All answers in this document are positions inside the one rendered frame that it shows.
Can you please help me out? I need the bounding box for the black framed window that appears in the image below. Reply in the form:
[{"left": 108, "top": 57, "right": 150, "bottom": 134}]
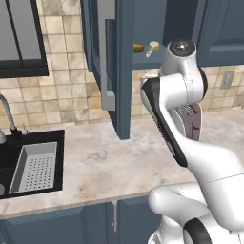
[{"left": 0, "top": 0, "right": 50, "bottom": 79}]

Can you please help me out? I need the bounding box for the grey base cabinet handle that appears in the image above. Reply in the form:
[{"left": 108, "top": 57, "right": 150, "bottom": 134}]
[{"left": 112, "top": 200, "right": 118, "bottom": 234}]

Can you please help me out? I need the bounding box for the small grey soap dispenser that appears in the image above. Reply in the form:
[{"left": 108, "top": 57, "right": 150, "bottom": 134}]
[{"left": 20, "top": 123, "right": 30, "bottom": 136}]

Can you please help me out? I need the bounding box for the grey cabinet door handle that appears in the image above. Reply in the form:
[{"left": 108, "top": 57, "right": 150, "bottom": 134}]
[{"left": 96, "top": 0, "right": 116, "bottom": 112}]

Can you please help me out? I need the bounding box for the blue base cabinet door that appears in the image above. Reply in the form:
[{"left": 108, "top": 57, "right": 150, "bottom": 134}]
[
  {"left": 116, "top": 194, "right": 164, "bottom": 244},
  {"left": 0, "top": 202, "right": 115, "bottom": 244}
]

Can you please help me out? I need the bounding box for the blue wall cabinet door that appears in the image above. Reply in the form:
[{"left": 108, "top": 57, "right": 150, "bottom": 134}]
[
  {"left": 195, "top": 0, "right": 244, "bottom": 68},
  {"left": 80, "top": 0, "right": 133, "bottom": 141}
]

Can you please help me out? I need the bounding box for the black sink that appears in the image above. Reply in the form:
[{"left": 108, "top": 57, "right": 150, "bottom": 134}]
[{"left": 0, "top": 129, "right": 66, "bottom": 201}]

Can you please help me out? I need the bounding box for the grey curved tap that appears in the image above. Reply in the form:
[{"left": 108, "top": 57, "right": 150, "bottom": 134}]
[{"left": 0, "top": 93, "right": 18, "bottom": 138}]

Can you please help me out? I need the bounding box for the blue wall cabinet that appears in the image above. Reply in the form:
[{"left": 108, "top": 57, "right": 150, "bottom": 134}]
[{"left": 131, "top": 0, "right": 208, "bottom": 71}]

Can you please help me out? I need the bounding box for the yellow sponge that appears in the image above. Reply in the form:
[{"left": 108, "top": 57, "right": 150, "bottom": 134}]
[{"left": 132, "top": 43, "right": 146, "bottom": 54}]

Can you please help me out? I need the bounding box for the grey wall socket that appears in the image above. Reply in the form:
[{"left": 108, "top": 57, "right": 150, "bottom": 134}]
[{"left": 219, "top": 70, "right": 236, "bottom": 91}]

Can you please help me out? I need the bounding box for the grey perforated sink basket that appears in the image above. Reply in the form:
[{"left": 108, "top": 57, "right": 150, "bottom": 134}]
[{"left": 8, "top": 141, "right": 59, "bottom": 195}]

